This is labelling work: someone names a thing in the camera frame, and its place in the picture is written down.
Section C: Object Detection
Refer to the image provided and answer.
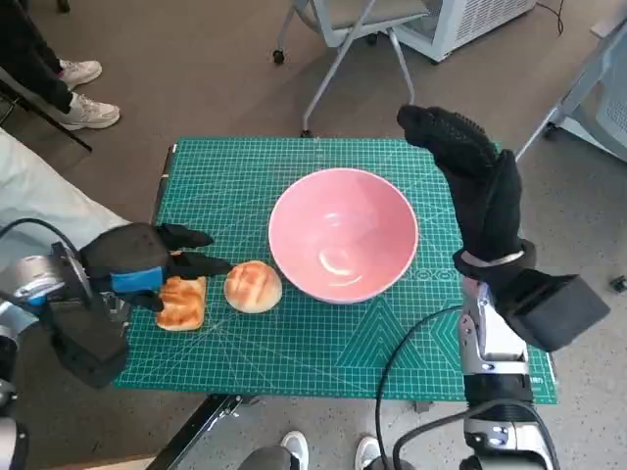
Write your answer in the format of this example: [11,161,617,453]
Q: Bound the right black wrist camera box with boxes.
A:
[504,273,611,353]

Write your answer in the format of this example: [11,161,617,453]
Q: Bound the right black gloved robot hand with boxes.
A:
[396,104,524,261]

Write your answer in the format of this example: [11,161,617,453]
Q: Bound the black floor cable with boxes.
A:
[533,0,564,36]

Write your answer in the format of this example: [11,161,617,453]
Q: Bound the black metal table rail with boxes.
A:
[146,393,261,470]

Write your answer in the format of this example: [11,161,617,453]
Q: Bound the pale cardboard piece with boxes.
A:
[589,13,626,38]

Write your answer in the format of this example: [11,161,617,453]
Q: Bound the looped black robot cable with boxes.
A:
[391,399,559,470]

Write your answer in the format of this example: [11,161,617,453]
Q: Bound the white shoe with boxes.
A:
[279,429,309,470]
[353,434,388,470]

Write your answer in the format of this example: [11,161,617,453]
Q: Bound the long striped bread loaf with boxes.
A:
[155,276,208,333]

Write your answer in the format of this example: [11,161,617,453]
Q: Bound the left bare robot hand blue tape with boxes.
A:
[79,221,235,313]

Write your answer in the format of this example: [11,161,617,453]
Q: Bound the person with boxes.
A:
[0,0,121,132]
[0,126,133,275]

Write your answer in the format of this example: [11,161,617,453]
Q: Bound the pale mesh wheeled chair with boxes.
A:
[504,19,627,172]

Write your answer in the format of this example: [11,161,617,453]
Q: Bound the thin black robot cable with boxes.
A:
[374,303,464,470]

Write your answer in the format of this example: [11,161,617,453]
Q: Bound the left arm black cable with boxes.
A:
[0,217,82,259]

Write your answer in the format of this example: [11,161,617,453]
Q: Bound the grey wheeled chair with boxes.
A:
[270,0,430,138]

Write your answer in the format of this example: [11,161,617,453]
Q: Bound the round bread bun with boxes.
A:
[222,259,284,313]

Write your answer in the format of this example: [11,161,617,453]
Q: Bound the black metal chair leg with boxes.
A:
[0,66,93,152]

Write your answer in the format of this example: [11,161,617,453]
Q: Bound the green cutting mat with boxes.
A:
[113,135,559,405]

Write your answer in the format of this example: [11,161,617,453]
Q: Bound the pink bowl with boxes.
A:
[266,167,420,305]

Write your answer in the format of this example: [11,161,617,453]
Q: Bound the white perforated cabinet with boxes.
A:
[391,0,538,63]

